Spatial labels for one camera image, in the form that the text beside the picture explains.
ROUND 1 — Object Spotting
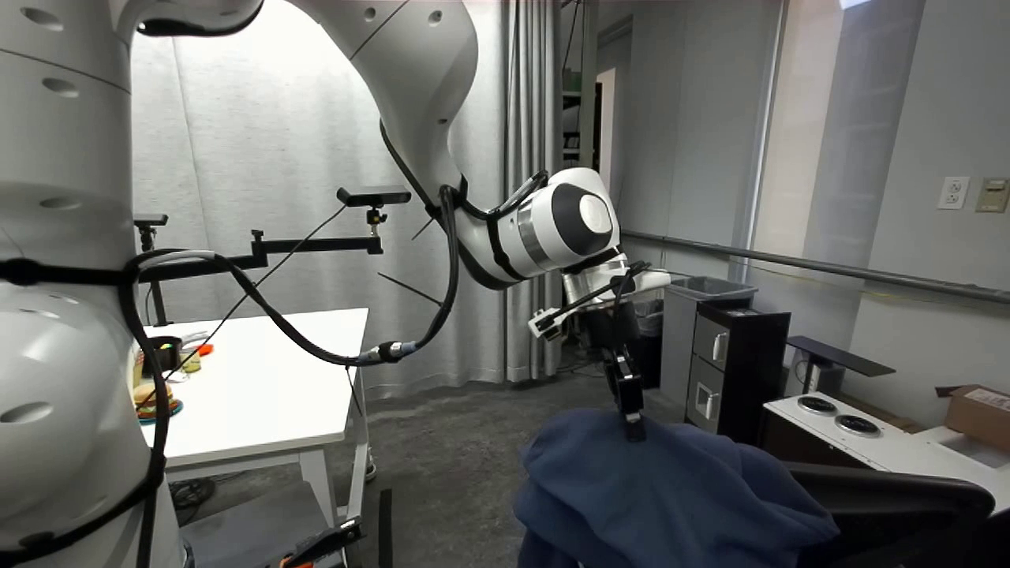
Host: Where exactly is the cardboard box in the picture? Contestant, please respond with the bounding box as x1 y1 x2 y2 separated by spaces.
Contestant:
934 381 1010 455

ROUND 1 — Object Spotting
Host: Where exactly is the white curtain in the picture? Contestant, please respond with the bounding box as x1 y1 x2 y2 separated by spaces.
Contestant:
123 0 560 389

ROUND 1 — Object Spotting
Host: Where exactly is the orange black clamp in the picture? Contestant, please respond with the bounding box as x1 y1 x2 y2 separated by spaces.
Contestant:
277 518 365 568

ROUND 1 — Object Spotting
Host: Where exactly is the black stereo camera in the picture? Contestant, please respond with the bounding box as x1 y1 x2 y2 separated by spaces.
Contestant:
335 185 412 210

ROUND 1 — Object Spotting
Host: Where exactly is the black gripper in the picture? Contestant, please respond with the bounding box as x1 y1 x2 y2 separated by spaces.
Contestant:
573 280 647 437

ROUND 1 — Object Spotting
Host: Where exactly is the white table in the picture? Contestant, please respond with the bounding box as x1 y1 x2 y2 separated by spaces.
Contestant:
136 307 375 529

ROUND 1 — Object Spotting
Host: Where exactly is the white desk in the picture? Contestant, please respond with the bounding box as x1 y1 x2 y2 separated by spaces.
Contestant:
759 389 1010 518

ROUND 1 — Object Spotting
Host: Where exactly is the black camera boom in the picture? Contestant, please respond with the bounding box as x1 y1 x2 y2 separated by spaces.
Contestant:
132 213 389 329

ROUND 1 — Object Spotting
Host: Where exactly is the black mesh armchair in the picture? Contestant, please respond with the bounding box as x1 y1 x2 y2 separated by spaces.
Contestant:
783 460 1010 568

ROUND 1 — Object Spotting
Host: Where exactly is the blue hoodie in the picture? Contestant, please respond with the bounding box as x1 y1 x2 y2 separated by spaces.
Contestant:
511 407 846 568

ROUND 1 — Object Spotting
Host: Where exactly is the grey wall rail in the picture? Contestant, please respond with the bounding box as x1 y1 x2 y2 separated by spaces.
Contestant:
617 229 1010 308

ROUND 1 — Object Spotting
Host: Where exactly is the black computer tower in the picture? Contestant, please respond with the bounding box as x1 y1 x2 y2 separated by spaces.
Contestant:
684 302 792 444

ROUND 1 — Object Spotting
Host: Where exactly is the colourful toy food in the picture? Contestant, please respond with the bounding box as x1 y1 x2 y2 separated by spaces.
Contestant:
125 342 182 421

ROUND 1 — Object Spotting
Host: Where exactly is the black cylindrical bin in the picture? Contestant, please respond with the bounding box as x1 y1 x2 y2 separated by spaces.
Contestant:
636 312 664 395

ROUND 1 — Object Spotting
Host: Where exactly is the beige wall plate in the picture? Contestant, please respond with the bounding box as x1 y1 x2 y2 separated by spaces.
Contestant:
972 172 1010 218

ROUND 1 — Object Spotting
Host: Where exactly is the black flat bar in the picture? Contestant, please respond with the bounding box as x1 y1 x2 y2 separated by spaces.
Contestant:
375 487 397 568

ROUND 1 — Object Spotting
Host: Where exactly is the dark storage shelf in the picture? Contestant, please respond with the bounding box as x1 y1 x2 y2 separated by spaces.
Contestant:
558 60 602 203

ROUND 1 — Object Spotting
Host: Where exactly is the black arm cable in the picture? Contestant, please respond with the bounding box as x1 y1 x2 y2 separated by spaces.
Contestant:
0 118 471 568

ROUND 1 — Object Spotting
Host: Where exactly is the black tray shelf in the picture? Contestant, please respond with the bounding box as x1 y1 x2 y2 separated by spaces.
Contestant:
784 330 897 397

